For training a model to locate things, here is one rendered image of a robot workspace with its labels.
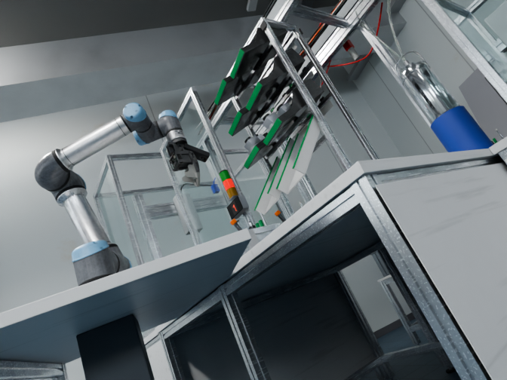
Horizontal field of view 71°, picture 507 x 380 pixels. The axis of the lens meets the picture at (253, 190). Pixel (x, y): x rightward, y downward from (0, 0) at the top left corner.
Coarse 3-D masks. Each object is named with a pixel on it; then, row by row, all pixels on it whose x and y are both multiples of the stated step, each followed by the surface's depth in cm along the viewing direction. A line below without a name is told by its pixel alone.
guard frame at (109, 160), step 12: (108, 156) 228; (120, 156) 234; (132, 156) 238; (144, 156) 242; (156, 156) 248; (240, 168) 322; (264, 168) 296; (96, 192) 257; (120, 192) 220; (132, 192) 280; (144, 192) 287; (96, 204) 261; (120, 204) 217; (132, 228) 211; (132, 240) 207; (144, 336) 210
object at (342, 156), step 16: (256, 32) 140; (272, 32) 134; (288, 32) 149; (304, 48) 143; (272, 64) 160; (288, 64) 128; (320, 64) 140; (304, 96) 124; (336, 96) 133; (320, 112) 121; (352, 128) 129; (336, 144) 115; (368, 144) 126; (304, 176) 151; (288, 208) 136
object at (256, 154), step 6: (258, 144) 128; (264, 144) 129; (270, 144) 135; (252, 150) 129; (258, 150) 127; (264, 150) 134; (252, 156) 131; (258, 156) 134; (246, 162) 135; (252, 162) 134
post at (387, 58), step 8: (368, 24) 218; (368, 32) 215; (368, 40) 216; (376, 40) 211; (376, 48) 212; (384, 48) 209; (384, 56) 210; (392, 64) 205; (392, 72) 206; (408, 96) 200
